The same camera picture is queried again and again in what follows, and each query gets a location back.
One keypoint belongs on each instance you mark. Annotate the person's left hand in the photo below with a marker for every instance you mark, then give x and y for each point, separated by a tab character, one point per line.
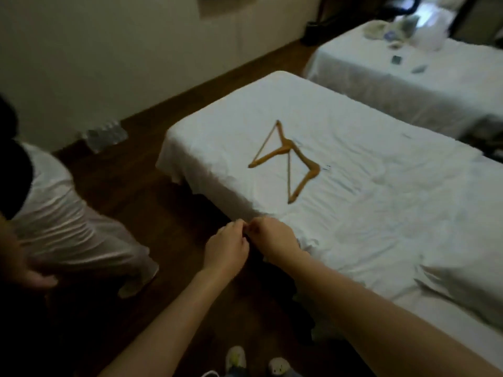
224	251

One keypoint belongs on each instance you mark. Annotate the person's right hand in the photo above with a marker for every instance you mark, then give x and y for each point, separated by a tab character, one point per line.
275	241

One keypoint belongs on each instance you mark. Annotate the person's right fingers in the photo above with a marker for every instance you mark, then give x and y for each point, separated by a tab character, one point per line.
253	228

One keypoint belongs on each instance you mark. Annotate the person's left fingers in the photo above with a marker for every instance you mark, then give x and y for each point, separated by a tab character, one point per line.
239	226

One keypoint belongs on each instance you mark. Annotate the black garment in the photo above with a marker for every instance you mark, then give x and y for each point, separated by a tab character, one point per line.
283	294

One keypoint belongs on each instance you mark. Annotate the person's left forearm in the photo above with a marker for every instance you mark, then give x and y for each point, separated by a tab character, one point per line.
165	329

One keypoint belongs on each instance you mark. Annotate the person's right forearm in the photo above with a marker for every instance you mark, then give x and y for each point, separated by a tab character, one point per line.
385	325

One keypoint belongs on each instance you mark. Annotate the wooden clothes hanger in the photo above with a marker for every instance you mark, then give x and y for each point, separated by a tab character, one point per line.
302	180
271	151

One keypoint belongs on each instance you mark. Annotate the bed with white sheet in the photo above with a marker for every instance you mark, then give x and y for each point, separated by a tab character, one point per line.
440	86
373	192

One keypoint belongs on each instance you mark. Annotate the person's left shoe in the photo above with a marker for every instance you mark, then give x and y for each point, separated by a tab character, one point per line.
235	361

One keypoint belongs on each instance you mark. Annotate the person's shoe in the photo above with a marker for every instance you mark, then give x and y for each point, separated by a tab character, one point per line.
283	368
235	361

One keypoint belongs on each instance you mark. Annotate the person's right shoe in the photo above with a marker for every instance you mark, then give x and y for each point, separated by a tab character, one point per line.
283	368

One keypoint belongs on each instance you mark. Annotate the pack of water bottles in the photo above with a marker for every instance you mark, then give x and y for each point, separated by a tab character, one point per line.
104	135

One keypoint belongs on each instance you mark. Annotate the dark waste bin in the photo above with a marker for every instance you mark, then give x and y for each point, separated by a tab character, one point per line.
314	33

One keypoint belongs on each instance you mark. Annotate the white pillow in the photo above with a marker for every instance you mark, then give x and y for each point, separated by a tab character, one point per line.
463	290

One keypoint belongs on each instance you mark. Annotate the small dark packet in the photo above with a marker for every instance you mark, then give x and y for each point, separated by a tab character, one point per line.
396	60

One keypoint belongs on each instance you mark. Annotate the small flat grey packet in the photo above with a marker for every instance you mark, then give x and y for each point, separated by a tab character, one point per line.
419	69

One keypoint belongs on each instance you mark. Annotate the crumpled white bag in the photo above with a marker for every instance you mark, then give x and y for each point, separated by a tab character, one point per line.
375	30

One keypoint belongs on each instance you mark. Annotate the clear plastic bag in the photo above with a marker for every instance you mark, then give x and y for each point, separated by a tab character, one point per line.
430	37

